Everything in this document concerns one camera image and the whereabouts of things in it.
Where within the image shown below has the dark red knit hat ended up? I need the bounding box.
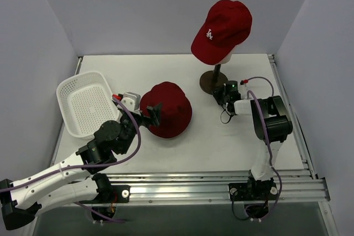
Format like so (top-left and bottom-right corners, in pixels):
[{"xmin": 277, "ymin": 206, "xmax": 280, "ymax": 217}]
[{"xmin": 140, "ymin": 81, "xmax": 192, "ymax": 139}]

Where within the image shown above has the red cap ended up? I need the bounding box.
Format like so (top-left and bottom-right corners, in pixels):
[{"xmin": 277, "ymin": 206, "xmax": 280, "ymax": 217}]
[{"xmin": 191, "ymin": 0, "xmax": 253, "ymax": 65}]

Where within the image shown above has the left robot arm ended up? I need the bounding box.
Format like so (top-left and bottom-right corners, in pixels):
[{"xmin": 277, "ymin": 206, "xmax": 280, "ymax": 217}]
[{"xmin": 1, "ymin": 101, "xmax": 162, "ymax": 230}]

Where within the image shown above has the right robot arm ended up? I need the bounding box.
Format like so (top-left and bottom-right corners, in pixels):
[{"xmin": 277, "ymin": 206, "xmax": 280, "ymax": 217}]
[{"xmin": 212, "ymin": 81, "xmax": 293, "ymax": 199}]

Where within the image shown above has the cream mannequin head stand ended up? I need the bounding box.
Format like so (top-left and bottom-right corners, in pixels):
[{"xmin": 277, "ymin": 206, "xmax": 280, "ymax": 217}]
[{"xmin": 199, "ymin": 52, "xmax": 232, "ymax": 95}]

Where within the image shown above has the white perforated basket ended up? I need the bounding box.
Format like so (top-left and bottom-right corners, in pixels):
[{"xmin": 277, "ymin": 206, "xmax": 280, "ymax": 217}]
[{"xmin": 56, "ymin": 71, "xmax": 119, "ymax": 140}]

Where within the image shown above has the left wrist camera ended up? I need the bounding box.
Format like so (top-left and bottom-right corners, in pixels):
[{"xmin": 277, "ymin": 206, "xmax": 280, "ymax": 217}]
[{"xmin": 122, "ymin": 92, "xmax": 141, "ymax": 113}]

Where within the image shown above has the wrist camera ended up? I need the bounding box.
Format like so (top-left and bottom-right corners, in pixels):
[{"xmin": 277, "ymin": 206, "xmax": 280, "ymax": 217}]
[
  {"xmin": 122, "ymin": 92, "xmax": 141, "ymax": 113},
  {"xmin": 238, "ymin": 79, "xmax": 248, "ymax": 99}
]

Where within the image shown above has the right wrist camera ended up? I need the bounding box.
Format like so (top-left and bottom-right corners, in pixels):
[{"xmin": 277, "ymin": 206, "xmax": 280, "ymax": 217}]
[{"xmin": 238, "ymin": 79, "xmax": 248, "ymax": 99}]

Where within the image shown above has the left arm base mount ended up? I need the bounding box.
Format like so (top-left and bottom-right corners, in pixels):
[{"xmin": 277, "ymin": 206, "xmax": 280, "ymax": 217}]
[{"xmin": 89, "ymin": 174, "xmax": 130, "ymax": 224}]

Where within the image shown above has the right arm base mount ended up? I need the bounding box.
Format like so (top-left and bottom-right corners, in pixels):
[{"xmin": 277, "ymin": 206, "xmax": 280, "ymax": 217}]
[{"xmin": 228, "ymin": 177, "xmax": 282, "ymax": 222}]

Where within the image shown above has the aluminium mounting rail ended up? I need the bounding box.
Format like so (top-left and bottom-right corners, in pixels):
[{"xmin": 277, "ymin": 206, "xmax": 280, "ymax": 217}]
[{"xmin": 108, "ymin": 169, "xmax": 330, "ymax": 206}]

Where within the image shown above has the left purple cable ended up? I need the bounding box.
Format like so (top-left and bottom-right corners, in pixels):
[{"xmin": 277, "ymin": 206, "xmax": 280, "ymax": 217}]
[{"xmin": 0, "ymin": 95, "xmax": 142, "ymax": 224}]

